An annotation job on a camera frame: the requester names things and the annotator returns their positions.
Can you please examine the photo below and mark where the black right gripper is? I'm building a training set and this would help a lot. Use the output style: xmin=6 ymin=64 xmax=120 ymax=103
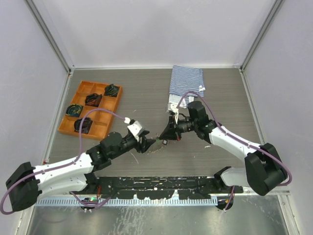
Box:
xmin=159 ymin=115 xmax=198 ymax=141

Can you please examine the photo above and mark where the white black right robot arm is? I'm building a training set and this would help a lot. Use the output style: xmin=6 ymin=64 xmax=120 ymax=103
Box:
xmin=158 ymin=101 xmax=290 ymax=196

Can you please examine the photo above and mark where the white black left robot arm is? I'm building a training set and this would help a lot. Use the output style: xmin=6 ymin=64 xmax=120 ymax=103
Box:
xmin=0 ymin=131 xmax=156 ymax=214

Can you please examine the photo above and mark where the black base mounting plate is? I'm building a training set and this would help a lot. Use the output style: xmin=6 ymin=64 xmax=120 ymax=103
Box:
xmin=81 ymin=176 xmax=230 ymax=200

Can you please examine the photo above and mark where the striped blue white cloth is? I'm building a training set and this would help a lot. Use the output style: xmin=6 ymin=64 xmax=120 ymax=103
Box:
xmin=168 ymin=65 xmax=206 ymax=105

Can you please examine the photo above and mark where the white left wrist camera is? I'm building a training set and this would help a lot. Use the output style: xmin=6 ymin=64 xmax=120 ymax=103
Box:
xmin=127 ymin=121 xmax=144 ymax=142

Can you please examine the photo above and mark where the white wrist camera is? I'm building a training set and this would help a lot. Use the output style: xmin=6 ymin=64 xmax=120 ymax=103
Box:
xmin=127 ymin=121 xmax=144 ymax=142
xmin=167 ymin=103 xmax=179 ymax=123

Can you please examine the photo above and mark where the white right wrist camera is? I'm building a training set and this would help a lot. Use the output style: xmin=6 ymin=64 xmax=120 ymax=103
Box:
xmin=167 ymin=103 xmax=179 ymax=123

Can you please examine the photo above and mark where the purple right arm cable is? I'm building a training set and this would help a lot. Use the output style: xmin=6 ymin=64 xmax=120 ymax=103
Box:
xmin=176 ymin=91 xmax=293 ymax=211

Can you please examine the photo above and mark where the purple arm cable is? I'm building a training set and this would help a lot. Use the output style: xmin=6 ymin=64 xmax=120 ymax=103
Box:
xmin=0 ymin=108 xmax=132 ymax=215
xmin=176 ymin=91 xmax=293 ymax=211

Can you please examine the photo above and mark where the dark rolled cable top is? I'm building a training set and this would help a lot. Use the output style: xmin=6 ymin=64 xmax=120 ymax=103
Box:
xmin=104 ymin=83 xmax=120 ymax=97

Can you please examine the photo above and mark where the dark rolled cable bottom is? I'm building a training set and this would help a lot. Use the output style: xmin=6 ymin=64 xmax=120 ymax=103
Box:
xmin=74 ymin=117 xmax=93 ymax=134

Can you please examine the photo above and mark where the dark rolled cable brown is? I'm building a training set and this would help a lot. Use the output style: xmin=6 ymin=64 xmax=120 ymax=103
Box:
xmin=85 ymin=93 xmax=102 ymax=107

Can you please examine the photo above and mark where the dark rolled cable blue yellow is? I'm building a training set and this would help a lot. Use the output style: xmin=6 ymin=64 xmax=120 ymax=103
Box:
xmin=66 ymin=104 xmax=83 ymax=118

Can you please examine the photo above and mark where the white slotted cable duct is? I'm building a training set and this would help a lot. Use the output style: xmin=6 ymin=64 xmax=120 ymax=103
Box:
xmin=35 ymin=196 xmax=218 ymax=207

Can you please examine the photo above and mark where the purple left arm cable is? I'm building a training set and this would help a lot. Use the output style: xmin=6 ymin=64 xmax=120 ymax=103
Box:
xmin=0 ymin=108 xmax=132 ymax=215

